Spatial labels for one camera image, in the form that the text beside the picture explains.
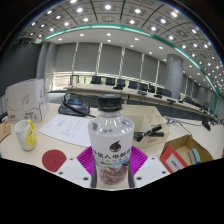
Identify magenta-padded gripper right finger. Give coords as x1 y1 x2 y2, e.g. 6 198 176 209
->
128 145 172 189

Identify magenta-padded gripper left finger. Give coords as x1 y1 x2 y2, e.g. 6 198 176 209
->
54 145 98 189

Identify clear labelled drink bottle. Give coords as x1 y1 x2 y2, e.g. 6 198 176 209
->
87 93 135 186

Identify flat round red coaster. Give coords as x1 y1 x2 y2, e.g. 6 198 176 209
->
41 149 68 173

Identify open brown box red flap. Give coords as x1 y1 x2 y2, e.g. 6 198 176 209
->
159 134 214 174

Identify black hand tool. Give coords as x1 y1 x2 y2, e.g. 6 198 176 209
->
133 124 165 143

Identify white printed paper sheet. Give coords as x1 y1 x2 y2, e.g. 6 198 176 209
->
38 113 98 148

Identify grey item in brown box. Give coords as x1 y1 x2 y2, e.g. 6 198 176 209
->
188 147 202 166

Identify black desk phone unit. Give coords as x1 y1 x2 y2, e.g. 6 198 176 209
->
58 98 91 118

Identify white cup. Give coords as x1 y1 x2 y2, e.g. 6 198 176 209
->
13 119 38 152

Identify long curved conference desk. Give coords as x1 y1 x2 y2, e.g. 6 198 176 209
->
63 83 221 121

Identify large white cardboard box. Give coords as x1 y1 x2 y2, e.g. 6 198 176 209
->
4 78 49 124

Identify single black office chair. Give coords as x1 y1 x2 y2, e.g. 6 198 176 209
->
69 74 80 86

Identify ceiling lights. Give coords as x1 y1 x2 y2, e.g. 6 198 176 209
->
19 0 224 88

